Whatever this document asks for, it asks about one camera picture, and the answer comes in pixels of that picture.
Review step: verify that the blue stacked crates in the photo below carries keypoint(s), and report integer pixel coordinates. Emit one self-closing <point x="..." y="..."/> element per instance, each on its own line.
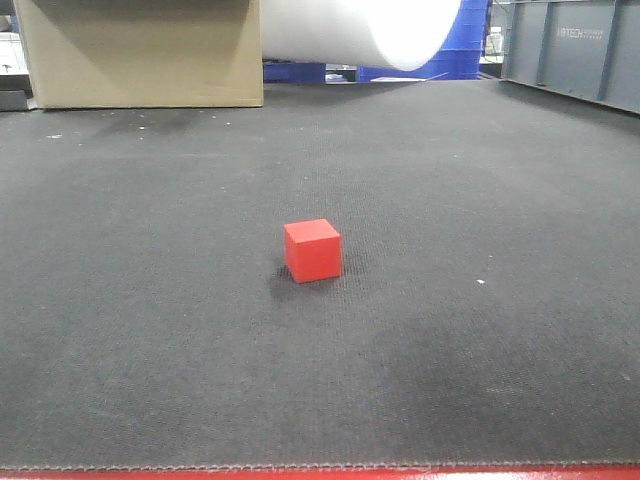
<point x="457" y="59"/>

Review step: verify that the cardboard box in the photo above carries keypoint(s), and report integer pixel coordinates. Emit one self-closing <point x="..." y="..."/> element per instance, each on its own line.
<point x="143" y="54"/>

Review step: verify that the red magnetic cube block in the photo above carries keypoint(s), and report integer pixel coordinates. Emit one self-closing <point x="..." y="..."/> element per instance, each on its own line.
<point x="313" y="250"/>

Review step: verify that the dark grey table mat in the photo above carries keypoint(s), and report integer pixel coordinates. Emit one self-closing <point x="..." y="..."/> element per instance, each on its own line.
<point x="438" y="273"/>

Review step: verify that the red metal table edge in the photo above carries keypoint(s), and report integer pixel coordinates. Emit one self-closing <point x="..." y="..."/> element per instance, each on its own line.
<point x="511" y="472"/>

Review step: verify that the grey metal container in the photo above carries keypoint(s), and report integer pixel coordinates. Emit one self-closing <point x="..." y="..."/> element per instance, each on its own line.
<point x="587" y="50"/>

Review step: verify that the white foam roll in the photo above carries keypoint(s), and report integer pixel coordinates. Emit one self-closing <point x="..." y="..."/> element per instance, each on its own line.
<point x="401" y="35"/>

